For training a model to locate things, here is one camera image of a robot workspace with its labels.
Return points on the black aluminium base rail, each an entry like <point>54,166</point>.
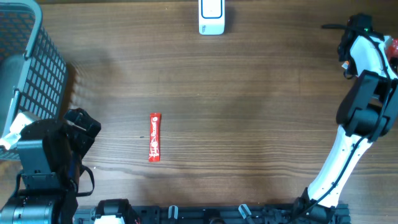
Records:
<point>278,213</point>

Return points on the grey plastic mesh basket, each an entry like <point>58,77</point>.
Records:
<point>33,72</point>

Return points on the white barcode scanner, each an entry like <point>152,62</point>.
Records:
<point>211,17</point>

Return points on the red stick sachet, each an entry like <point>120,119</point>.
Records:
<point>154,145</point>

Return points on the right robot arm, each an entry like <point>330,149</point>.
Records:
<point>367,112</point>

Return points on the red candy bag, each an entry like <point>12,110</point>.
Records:
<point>392,51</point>

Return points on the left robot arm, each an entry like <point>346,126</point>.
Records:
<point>47,187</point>

